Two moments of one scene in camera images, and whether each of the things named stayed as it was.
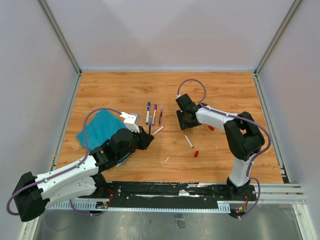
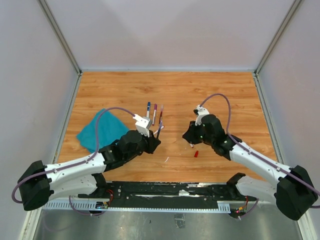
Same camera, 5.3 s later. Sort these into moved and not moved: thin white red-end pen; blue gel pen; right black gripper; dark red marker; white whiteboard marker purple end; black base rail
Moved: right black gripper; blue gel pen
Not moved: white whiteboard marker purple end; thin white red-end pen; black base rail; dark red marker
